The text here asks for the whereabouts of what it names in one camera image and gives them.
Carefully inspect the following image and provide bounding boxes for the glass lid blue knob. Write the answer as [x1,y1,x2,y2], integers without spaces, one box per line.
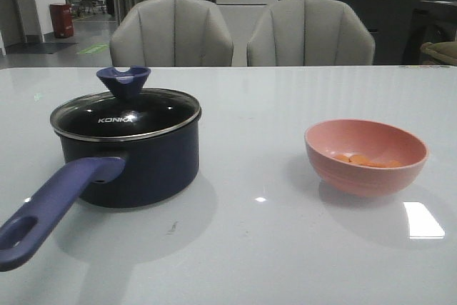
[50,66,201,142]

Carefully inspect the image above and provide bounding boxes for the orange ham slices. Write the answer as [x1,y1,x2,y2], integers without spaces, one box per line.
[331,153,405,169]

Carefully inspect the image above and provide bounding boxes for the pink bowl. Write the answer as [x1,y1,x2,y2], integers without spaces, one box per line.
[304,119,428,197]

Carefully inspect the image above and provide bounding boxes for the left grey chair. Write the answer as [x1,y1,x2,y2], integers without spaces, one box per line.
[109,0,233,67]

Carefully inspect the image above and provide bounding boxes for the grey chair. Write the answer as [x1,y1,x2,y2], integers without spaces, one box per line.
[109,0,233,67]
[246,0,376,66]

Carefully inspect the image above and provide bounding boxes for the right grey chair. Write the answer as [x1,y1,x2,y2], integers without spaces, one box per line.
[246,0,376,66]

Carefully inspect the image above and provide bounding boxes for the red bin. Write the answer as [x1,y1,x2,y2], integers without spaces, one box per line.
[49,4,74,38]

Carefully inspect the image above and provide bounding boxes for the beige sofa cushion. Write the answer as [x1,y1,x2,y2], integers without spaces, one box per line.
[420,41,457,66]

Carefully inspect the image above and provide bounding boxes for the dark blue saucepan purple handle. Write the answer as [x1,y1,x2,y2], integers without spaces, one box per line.
[0,87,203,272]

